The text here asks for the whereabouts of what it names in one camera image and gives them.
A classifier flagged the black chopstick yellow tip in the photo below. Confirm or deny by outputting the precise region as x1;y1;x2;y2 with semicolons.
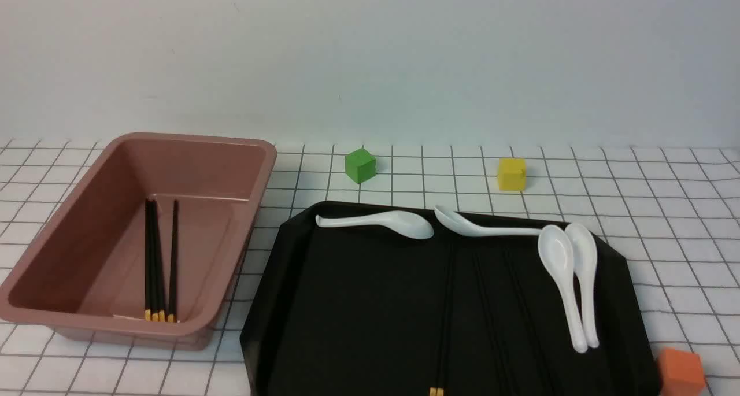
429;251;454;396
436;251;458;396

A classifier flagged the green cube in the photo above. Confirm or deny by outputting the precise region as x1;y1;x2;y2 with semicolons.
344;148;377;184

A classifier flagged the white spoon left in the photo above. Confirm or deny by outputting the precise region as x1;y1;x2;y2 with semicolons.
315;210;434;240

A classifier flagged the white spoon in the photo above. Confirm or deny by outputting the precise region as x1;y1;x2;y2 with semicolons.
538;224;589;354
565;222;600;348
315;210;434;240
434;206;542;238

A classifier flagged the white spoon top middle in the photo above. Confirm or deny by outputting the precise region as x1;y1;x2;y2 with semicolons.
434;206;542;238

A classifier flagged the black chopstick on tray middle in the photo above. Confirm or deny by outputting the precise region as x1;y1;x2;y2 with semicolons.
473;254;512;395

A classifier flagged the black chopstick on tray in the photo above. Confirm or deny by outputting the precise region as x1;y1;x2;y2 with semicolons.
502;250;553;395
473;254;512;395

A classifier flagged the black plastic tray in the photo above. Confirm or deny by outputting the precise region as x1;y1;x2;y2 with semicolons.
240;201;663;395

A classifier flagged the yellow cube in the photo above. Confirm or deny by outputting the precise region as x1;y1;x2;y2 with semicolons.
497;157;527;191

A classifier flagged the black chopstick on tray right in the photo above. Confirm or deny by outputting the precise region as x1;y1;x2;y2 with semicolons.
502;250;553;395

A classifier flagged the white spoon right inner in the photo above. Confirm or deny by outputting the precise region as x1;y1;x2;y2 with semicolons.
538;224;589;354

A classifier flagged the white spoon right outer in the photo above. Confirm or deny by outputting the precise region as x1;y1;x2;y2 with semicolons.
565;222;600;348

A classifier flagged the black chopstick in bin middle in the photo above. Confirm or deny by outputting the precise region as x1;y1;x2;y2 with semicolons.
150;200;167;322

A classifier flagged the black chopstick in bin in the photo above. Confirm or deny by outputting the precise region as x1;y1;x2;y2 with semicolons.
167;200;179;323
145;199;153;321
150;200;167;322

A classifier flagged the pink plastic bin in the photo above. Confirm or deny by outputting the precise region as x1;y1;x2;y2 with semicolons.
2;132;277;350

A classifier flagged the black chopstick in bin right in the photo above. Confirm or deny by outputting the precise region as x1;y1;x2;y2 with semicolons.
167;200;179;323

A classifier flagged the black chopstick in bin left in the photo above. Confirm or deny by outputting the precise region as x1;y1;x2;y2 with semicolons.
145;199;153;321

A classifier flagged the orange cube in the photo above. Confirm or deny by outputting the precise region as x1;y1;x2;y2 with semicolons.
656;347;706;395

